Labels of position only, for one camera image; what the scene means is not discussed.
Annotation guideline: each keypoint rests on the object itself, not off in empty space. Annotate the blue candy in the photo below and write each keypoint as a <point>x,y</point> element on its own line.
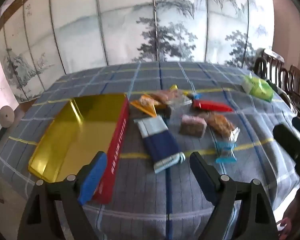
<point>195,96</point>

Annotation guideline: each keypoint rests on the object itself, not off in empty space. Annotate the clear packet of orange snacks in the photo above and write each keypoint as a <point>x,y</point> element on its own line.
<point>221,125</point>

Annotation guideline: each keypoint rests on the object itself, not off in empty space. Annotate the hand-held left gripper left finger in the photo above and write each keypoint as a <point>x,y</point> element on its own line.
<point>92,177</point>

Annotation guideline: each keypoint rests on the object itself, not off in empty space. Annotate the painted folding screen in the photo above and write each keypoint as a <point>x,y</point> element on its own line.
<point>120,22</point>

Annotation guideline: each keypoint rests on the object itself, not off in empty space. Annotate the brown cake packet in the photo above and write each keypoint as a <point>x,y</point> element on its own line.
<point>192,126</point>

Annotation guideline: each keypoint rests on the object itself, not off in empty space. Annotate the green tissue pack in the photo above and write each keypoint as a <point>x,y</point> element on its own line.
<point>258,87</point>

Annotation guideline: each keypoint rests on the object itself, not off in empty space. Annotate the grey plaid tablecloth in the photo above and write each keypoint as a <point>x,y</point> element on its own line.
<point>145,205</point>

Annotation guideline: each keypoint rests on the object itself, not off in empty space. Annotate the blue and white snack packet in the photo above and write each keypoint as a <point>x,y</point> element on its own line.
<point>160,140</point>

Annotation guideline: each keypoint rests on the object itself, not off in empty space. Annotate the dark wooden chair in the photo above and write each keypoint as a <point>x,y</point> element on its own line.
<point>270,62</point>
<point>298,90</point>

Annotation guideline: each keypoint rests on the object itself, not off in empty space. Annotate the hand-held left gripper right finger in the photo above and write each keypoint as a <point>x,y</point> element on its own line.
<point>202,177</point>

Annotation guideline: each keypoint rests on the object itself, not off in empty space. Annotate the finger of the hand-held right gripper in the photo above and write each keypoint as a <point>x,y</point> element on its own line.
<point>288,138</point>

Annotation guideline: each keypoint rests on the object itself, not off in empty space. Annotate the yellow candy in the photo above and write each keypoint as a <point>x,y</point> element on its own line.
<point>174,87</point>

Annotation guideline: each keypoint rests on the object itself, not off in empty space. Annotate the orange snack packet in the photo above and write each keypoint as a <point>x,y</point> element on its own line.
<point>145,103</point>

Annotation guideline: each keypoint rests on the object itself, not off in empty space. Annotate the light blue clear snack packet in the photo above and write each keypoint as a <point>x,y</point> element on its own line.
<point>226,152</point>

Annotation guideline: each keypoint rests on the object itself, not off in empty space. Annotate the person's right hand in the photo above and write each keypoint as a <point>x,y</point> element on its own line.
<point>286,227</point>

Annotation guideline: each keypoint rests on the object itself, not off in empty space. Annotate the red and gold tin box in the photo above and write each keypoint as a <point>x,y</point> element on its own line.
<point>65,135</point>

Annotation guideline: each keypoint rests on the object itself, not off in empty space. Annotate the clear packet of brown nuts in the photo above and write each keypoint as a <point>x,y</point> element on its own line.
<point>165,95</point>

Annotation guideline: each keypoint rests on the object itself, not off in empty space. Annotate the round grey disc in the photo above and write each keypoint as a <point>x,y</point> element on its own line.
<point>6,116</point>

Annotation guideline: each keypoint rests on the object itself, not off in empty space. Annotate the red snack packet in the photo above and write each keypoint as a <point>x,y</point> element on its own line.
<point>210,105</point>

